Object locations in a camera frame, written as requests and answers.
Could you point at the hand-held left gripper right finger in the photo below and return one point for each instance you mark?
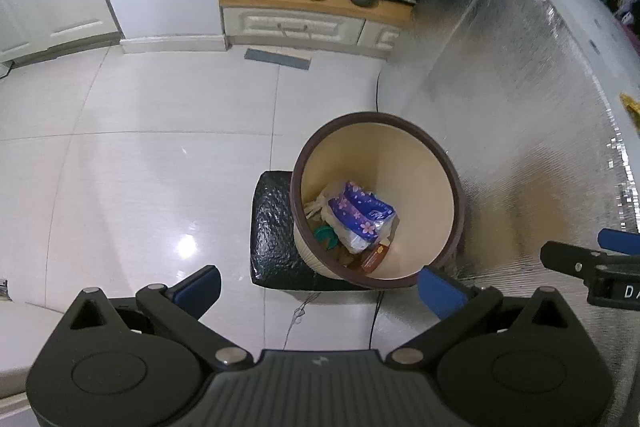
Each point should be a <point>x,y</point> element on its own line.
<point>440,297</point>

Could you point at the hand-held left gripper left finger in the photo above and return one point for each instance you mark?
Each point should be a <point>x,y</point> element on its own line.
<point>200,292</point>

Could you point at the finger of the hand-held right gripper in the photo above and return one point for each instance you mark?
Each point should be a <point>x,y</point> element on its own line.
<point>570,259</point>
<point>620,241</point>

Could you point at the purple floral tissue packet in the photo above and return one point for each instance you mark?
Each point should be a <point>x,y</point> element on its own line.
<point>355,207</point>

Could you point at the beige bin with brown rim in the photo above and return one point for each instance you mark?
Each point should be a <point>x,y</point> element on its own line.
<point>400,167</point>

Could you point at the brown orange packet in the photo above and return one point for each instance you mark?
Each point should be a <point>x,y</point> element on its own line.
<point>372,258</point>

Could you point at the black textured stool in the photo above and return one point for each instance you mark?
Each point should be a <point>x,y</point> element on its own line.
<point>275,232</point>

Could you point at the teal round lid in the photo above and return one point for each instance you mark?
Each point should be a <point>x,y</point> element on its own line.
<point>325,238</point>

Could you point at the yellow scrap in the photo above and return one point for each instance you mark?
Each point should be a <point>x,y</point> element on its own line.
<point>631,104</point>

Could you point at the white plastic bag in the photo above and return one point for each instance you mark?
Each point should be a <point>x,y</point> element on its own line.
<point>315,207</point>

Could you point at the grey floor strip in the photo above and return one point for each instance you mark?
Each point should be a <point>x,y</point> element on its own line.
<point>277,58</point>

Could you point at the white cabinet with wooden top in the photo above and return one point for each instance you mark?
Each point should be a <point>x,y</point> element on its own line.
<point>300,24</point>

